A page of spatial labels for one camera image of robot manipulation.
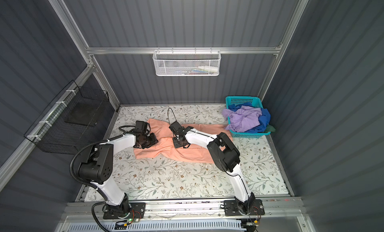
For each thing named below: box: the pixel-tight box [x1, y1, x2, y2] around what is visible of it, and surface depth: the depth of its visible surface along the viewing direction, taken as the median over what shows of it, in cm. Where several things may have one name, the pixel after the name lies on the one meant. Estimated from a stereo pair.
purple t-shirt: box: [221, 105, 263, 133], surface depth 96 cm
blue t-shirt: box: [228, 102, 271, 134], surface depth 95 cm
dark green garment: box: [263, 124, 276, 133], surface depth 94 cm
